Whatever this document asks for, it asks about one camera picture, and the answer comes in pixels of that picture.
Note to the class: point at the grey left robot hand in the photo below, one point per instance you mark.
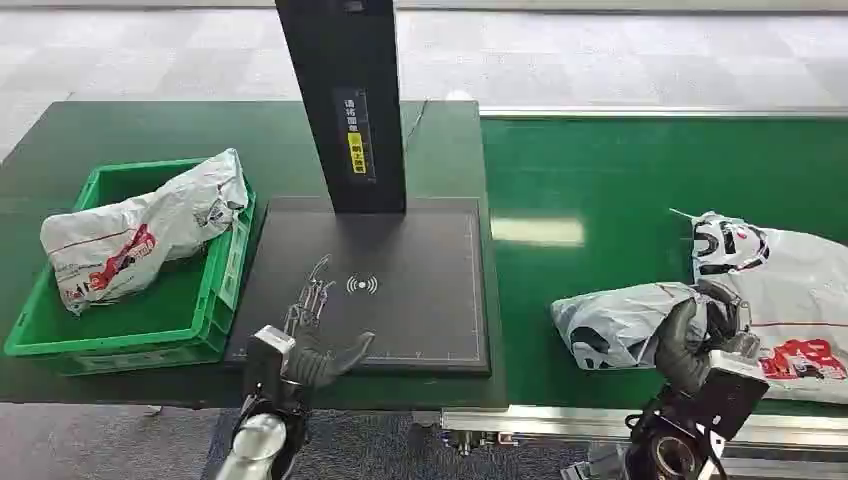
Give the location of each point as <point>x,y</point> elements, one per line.
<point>318,363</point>

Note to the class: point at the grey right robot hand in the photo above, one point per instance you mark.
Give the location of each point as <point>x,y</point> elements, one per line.
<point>686,344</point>

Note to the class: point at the small grey-white parcel bag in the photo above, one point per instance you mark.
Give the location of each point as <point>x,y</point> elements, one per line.
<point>616,324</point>

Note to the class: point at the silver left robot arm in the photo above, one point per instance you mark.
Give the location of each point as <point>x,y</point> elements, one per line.
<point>262,440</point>

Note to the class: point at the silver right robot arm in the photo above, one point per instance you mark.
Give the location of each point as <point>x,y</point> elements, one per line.
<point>672,444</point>

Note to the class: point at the large white parcel bag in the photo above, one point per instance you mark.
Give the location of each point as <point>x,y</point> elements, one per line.
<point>802,298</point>

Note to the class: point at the green conveyor belt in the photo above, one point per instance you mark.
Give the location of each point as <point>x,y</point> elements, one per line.
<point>583,265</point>

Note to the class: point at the green plastic crate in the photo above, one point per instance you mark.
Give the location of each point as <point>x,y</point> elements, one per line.
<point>132,324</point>

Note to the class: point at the white parcel with red print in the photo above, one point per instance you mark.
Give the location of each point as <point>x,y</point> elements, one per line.
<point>132,238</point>

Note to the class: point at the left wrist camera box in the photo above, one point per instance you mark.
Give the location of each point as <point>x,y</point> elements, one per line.
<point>268,358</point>

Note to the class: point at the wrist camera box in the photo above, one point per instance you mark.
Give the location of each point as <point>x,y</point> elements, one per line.
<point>735,391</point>
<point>268,358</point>

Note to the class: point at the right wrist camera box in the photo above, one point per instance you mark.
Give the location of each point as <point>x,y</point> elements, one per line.
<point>735,391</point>

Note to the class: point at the black scanner base plate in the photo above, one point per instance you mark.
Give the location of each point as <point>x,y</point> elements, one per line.
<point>411,311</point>

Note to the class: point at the aluminium conveyor frame rail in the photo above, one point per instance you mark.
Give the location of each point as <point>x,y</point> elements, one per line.
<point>563,422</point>

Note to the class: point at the metal conveyor bracket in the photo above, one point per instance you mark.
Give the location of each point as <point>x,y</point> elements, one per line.
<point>474,440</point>

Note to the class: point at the black scanner post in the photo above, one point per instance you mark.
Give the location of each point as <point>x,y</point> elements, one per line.
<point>351,99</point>

